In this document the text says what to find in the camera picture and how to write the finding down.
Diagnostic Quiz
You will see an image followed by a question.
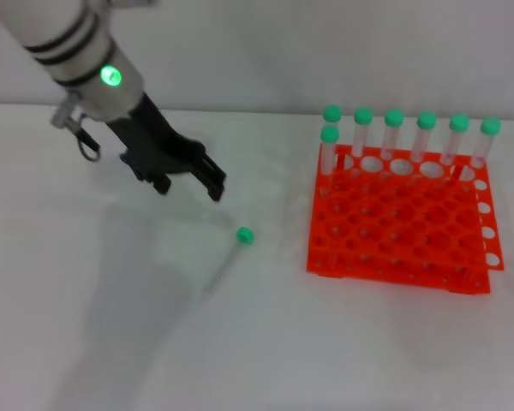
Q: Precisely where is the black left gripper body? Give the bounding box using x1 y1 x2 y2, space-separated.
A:
105 91 207 183

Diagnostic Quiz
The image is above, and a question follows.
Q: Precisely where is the clear test tube green cap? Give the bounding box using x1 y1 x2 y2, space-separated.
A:
200 225 256 299
380 109 404 162
469 116 502 169
410 110 438 164
350 107 374 159
319 124 341 198
439 114 471 168
323 104 344 149

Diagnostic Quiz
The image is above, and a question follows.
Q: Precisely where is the orange test tube rack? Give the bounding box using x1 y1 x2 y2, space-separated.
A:
306 143 506 296

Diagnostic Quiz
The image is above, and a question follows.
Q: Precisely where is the grey left wrist cable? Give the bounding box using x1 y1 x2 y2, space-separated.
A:
50 92 102 164

